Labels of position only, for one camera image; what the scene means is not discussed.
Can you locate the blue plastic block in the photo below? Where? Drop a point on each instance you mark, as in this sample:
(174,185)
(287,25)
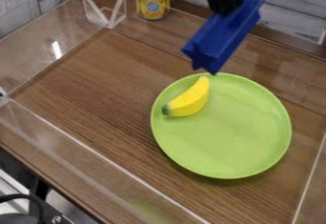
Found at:
(217,39)

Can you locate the clear acrylic corner bracket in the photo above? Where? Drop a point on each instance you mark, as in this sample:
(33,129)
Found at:
(104,17)

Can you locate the clear acrylic tray wall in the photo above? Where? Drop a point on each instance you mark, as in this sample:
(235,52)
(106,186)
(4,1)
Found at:
(108,191)

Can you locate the black metal table clamp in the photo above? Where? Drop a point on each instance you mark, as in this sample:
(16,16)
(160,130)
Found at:
(40,208)

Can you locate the yellow toy banana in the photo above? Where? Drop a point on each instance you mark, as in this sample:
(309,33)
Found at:
(190,102)

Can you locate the green round plate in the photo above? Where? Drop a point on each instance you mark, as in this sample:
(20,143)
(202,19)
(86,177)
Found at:
(237,137)

